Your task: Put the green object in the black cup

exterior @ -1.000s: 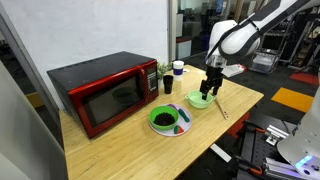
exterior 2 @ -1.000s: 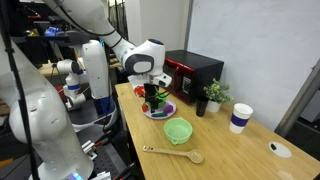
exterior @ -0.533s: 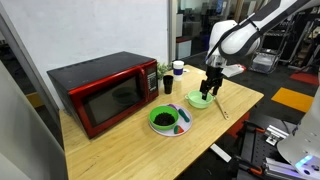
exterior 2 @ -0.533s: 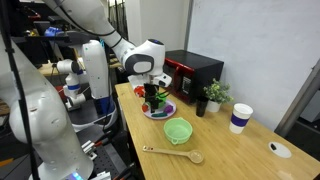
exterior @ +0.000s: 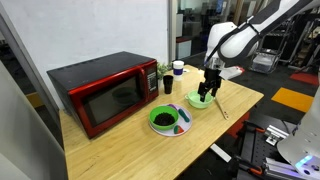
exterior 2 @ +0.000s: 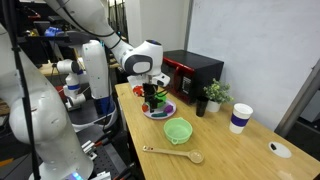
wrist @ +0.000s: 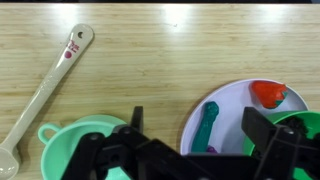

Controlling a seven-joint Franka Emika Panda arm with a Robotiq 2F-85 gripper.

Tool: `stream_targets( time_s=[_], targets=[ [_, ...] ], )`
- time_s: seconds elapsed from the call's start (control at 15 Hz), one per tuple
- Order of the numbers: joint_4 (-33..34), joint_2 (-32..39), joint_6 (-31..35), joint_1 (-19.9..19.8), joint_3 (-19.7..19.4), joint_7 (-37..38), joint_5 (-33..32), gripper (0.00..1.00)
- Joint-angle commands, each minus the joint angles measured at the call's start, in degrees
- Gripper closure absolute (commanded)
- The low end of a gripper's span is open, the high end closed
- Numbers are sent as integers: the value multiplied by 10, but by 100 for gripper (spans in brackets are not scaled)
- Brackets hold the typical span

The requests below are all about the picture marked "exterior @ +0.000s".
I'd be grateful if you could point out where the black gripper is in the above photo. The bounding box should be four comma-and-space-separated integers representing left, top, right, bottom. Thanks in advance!
197, 67, 223, 103

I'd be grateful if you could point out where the green cucumber toy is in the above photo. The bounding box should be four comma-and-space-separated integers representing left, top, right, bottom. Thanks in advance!
177, 108, 191, 123

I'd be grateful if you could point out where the white paper cup blue sleeve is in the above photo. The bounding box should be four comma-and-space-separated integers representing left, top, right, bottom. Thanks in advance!
172, 60, 185, 82

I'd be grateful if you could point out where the black cup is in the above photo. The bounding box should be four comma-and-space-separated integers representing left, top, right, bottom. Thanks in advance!
162, 74, 175, 95

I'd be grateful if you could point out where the wooden spoon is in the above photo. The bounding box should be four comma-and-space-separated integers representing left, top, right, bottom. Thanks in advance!
213, 94, 230, 121

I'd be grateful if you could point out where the white round plate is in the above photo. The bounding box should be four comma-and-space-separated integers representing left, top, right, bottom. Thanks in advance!
148, 103, 193, 138

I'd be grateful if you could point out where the red fruit toy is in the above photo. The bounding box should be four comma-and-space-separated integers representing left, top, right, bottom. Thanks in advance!
173, 124, 185, 135

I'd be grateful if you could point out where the white cabinet with red top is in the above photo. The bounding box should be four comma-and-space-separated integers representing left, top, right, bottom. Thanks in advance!
175, 36, 193, 60

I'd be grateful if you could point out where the small potted green plant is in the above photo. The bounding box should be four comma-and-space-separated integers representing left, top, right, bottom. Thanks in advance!
156, 62, 172, 89

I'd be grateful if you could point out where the green bowl of dark beans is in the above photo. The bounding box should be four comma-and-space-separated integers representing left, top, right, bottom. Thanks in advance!
148, 105, 180, 131

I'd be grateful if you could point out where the white strip under table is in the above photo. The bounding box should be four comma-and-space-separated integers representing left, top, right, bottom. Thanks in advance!
209, 143, 232, 163

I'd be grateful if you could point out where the black perforated breadboard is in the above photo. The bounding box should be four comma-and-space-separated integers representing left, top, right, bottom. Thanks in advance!
236, 114, 301, 180

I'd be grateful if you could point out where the orange floor mat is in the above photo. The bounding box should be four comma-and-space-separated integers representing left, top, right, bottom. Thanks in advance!
270, 87, 315, 113

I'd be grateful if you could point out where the red floor mat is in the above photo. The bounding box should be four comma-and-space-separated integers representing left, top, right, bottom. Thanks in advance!
289, 72, 320, 86

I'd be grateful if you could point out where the red and black microwave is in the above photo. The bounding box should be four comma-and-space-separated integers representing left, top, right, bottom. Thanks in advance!
46, 50, 160, 140

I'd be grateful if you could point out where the yellow box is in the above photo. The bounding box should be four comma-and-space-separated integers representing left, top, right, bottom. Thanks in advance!
25, 91, 45, 109

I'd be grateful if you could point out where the grey panel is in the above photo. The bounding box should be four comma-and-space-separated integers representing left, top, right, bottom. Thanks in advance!
0, 61, 69, 180

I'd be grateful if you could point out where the light green handled bowl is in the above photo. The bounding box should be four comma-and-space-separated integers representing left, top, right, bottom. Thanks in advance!
184, 89, 216, 110

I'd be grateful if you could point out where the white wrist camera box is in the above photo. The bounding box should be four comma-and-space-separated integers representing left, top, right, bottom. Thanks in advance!
219, 65, 246, 81

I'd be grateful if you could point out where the orange-handled clamp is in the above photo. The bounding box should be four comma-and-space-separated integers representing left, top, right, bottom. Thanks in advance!
242, 119, 268, 134
234, 154, 264, 177

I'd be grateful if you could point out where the metal wire cart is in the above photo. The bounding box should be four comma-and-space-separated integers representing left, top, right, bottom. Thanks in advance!
249, 49, 284, 75

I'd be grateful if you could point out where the aluminium bracket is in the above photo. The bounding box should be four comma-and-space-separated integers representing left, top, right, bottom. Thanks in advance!
265, 124, 290, 147

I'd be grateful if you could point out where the aluminium extrusion rail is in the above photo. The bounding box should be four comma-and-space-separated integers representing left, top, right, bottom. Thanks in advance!
263, 156, 301, 180

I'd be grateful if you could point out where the grey metal frame beam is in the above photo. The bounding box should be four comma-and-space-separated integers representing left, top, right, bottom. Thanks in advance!
0, 3, 62, 129

